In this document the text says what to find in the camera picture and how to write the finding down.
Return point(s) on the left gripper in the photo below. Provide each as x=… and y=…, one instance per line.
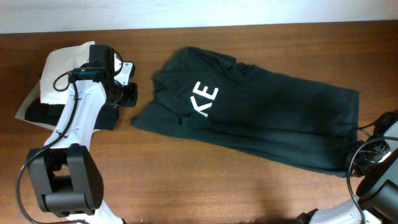
x=130, y=98

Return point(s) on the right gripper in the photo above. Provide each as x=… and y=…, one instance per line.
x=359, y=170

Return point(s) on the dark green Nike t-shirt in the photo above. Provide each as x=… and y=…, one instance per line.
x=211, y=97

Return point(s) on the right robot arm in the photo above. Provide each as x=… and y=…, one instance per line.
x=371, y=178

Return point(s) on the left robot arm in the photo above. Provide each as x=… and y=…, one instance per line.
x=64, y=176

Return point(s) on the folded white t-shirt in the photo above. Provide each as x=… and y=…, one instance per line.
x=57, y=63

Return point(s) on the folded beige garment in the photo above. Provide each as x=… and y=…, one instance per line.
x=26, y=105

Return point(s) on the folded black garment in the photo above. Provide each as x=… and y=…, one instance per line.
x=49, y=114

